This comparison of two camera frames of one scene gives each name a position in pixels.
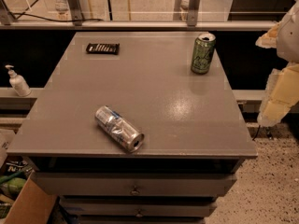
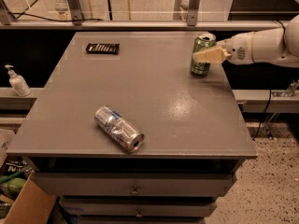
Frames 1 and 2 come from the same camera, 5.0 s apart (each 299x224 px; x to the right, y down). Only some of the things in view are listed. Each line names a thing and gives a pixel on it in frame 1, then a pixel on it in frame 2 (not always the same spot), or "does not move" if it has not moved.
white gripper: x=290 y=37 → x=239 y=49
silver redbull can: x=121 y=129 does not move
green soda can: x=204 y=50 does not move
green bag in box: x=13 y=185 does not move
